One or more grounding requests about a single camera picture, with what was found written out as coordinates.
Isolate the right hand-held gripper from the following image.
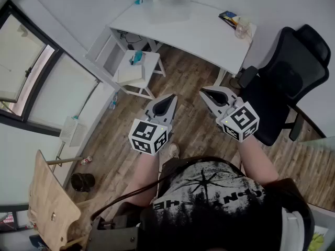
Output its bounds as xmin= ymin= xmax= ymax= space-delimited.
xmin=199 ymin=85 xmax=260 ymax=143

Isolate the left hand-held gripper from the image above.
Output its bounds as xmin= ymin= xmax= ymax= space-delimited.
xmin=128 ymin=93 xmax=179 ymax=156

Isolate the person's left forearm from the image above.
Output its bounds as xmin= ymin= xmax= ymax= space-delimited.
xmin=122 ymin=150 xmax=161 ymax=208

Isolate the person's right forearm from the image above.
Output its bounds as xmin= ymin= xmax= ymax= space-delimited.
xmin=236 ymin=134 xmax=280 ymax=188

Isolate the white desk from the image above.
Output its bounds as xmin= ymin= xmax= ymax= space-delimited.
xmin=108 ymin=0 xmax=259 ymax=75

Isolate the person's beige shoe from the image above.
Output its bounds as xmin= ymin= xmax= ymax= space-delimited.
xmin=168 ymin=142 xmax=181 ymax=159

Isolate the small white stool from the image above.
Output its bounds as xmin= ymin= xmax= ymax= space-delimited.
xmin=111 ymin=50 xmax=167 ymax=100

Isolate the small plastic bottle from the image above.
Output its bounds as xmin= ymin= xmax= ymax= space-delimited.
xmin=109 ymin=92 xmax=119 ymax=111

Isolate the teal plastic item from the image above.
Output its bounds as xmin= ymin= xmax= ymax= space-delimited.
xmin=128 ymin=50 xmax=145 ymax=66

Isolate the black mesh office chair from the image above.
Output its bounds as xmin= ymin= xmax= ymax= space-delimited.
xmin=237 ymin=24 xmax=330 ymax=147

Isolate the clear glass jar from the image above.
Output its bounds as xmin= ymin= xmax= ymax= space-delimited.
xmin=234 ymin=16 xmax=252 ymax=40

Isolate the white shelf unit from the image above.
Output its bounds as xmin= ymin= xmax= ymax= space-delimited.
xmin=85 ymin=26 xmax=163 ymax=82

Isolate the black tray with items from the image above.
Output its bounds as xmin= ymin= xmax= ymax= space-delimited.
xmin=218 ymin=10 xmax=240 ymax=30

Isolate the white perforated basket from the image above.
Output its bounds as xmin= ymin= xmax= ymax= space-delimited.
xmin=59 ymin=116 xmax=87 ymax=148

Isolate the person's black printed t-shirt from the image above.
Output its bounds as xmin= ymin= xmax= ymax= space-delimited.
xmin=136 ymin=155 xmax=319 ymax=251

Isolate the black waste bin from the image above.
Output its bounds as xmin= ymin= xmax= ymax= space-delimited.
xmin=70 ymin=173 xmax=96 ymax=193

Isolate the glass-top table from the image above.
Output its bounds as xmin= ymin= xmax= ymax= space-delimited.
xmin=289 ymin=105 xmax=335 ymax=151

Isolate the wooden pole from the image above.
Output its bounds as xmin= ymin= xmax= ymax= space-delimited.
xmin=46 ymin=156 xmax=84 ymax=166

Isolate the black power adapter with cable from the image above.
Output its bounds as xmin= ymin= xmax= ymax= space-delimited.
xmin=117 ymin=29 xmax=143 ymax=51

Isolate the black cable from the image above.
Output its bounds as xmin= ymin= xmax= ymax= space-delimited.
xmin=90 ymin=175 xmax=163 ymax=224

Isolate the black window frame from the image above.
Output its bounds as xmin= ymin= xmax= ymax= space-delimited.
xmin=0 ymin=0 xmax=102 ymax=138

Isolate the white shoulder strap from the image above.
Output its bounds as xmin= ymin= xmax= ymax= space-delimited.
xmin=281 ymin=208 xmax=307 ymax=251

